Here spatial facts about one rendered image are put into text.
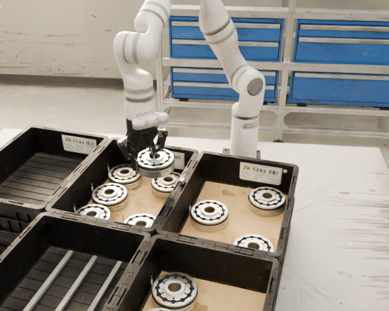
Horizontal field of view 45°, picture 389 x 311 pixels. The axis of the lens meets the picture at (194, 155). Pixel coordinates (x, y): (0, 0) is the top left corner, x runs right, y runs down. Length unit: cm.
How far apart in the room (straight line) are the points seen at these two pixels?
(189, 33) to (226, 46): 169
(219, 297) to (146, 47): 58
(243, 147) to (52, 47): 299
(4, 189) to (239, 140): 76
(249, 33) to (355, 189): 158
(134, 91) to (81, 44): 314
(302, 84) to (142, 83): 218
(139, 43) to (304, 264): 77
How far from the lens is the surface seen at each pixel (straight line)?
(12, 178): 159
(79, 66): 431
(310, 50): 311
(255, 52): 309
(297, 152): 190
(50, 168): 160
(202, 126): 331
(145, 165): 122
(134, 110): 112
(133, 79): 110
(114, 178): 145
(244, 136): 155
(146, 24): 112
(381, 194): 175
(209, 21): 134
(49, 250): 128
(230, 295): 111
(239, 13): 300
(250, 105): 150
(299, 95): 321
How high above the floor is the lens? 166
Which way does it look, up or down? 31 degrees down
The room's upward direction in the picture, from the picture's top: straight up
